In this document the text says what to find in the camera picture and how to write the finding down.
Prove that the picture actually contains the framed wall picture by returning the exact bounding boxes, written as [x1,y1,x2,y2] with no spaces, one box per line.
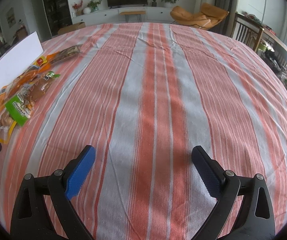
[6,7,15,28]

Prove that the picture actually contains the red flower arrangement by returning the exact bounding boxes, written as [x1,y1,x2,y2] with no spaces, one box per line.
[72,0,83,17]

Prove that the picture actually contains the cardboard box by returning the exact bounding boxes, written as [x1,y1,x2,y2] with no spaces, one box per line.
[58,22,86,35]

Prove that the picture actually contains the green label snack packet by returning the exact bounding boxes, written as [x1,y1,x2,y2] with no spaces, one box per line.
[5,93,36,127]

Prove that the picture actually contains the grey curtain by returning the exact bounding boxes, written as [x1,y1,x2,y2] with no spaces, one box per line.
[216,0,239,37]

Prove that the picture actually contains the orange clear snack packet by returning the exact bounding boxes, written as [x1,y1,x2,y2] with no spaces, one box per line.
[0,66,44,117]

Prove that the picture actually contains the brown bun snack packet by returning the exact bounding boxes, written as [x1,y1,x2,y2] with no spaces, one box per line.
[26,70,61,102]

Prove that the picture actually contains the striped orange grey tablecloth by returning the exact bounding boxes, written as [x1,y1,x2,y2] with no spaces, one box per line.
[0,22,287,240]

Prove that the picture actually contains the long clear brown snack packet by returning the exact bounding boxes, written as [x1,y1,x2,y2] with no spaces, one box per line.
[56,44,83,61]

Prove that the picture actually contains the white box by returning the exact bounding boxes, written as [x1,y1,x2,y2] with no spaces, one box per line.
[0,31,44,133]

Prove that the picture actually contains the cluttered pile of goods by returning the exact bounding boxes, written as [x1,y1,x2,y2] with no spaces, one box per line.
[258,37,287,120]

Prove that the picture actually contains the tall dark cabinet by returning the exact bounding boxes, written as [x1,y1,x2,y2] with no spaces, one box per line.
[41,0,72,42]

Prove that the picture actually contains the dark wooden chair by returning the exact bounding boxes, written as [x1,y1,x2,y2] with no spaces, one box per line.
[231,12,264,52]

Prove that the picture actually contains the orange lounge chair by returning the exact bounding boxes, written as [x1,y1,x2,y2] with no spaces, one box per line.
[170,2,229,30]

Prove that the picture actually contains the white television cabinet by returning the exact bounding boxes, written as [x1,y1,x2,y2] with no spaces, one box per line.
[72,6,177,25]

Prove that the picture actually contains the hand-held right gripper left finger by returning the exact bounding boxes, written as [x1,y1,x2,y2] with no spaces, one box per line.
[10,144,96,240]

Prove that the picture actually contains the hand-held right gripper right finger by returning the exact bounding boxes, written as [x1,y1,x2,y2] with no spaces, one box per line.
[191,145,276,240]

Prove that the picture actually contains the wooden bench with metal legs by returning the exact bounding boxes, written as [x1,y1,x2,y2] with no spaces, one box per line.
[120,10,146,23]

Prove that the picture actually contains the green flowering plant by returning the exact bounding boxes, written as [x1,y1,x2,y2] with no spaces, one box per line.
[87,0,102,12]

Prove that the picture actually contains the wooden side table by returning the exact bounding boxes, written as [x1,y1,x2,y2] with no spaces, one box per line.
[258,26,287,65]

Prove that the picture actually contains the yellow red-label snack packet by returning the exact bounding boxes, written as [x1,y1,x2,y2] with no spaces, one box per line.
[30,51,61,71]

